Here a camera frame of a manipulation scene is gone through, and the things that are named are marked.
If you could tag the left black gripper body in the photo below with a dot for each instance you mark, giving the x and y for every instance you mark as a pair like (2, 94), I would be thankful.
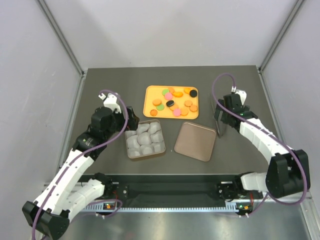
(118, 120)

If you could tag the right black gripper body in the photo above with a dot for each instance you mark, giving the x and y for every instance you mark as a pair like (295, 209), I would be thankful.
(226, 118)

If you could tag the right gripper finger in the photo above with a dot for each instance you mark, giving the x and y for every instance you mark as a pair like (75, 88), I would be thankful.
(218, 114)
(221, 105)

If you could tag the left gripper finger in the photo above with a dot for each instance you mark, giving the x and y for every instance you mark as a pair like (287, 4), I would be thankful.
(131, 115)
(130, 125)

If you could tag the metal tongs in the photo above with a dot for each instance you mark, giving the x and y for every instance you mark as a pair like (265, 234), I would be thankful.
(220, 126)

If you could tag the orange swirl cookie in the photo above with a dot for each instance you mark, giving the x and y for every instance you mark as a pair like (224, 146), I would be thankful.
(153, 112)

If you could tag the orange round cookie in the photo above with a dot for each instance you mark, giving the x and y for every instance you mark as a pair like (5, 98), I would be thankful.
(188, 103)

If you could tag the pink sandwich cookie bottom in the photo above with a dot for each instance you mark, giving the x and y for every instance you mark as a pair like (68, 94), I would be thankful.
(177, 112)

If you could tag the pink sandwich cookie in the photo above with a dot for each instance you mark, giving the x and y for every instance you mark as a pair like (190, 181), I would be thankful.
(168, 96)
(177, 112)

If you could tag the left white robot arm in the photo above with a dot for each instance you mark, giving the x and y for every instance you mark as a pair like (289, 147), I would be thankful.
(54, 209)

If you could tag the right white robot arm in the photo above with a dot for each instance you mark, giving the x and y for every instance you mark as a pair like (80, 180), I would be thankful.
(288, 169)

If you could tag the white paper cupcake liner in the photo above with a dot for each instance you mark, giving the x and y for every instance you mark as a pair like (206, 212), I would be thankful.
(154, 127)
(159, 147)
(157, 137)
(134, 153)
(146, 149)
(142, 128)
(144, 139)
(132, 142)
(130, 133)

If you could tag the gold cookie tin box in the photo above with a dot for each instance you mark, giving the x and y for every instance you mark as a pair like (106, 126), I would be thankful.
(148, 156)

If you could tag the orange round biscuit left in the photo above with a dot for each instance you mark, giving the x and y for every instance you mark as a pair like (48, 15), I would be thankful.
(156, 102)

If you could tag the green sandwich cookie bottom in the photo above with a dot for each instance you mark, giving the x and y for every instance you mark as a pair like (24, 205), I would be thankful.
(160, 107)

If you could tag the green sandwich cookie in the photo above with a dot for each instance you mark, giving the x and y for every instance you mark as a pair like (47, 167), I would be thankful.
(165, 91)
(160, 107)

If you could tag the orange yellow tray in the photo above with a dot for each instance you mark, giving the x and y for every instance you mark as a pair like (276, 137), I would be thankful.
(155, 92)

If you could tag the gold tin lid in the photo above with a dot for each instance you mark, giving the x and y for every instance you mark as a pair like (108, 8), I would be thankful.
(195, 141)

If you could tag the green sandwich cookie top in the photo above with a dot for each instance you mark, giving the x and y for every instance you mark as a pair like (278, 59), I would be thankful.
(165, 91)

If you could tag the pink sandwich cookie top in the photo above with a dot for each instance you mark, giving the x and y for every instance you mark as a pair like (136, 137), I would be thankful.
(168, 96)

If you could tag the orange biscuit under black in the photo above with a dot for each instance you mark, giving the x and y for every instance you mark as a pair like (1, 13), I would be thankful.
(173, 107)

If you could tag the orange cookie behind green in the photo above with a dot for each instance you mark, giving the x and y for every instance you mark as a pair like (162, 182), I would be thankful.
(171, 90)

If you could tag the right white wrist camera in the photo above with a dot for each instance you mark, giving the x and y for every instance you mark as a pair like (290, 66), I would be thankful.
(242, 94)

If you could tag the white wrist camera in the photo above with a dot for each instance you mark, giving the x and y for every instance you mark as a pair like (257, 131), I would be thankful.
(242, 94)
(110, 101)

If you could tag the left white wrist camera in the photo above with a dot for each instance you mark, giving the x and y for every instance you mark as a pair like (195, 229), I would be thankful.
(110, 101)

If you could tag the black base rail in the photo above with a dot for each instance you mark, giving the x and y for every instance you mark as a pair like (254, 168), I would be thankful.
(169, 190)

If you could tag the aluminium frame rail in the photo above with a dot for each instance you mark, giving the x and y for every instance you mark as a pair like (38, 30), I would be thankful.
(59, 34)

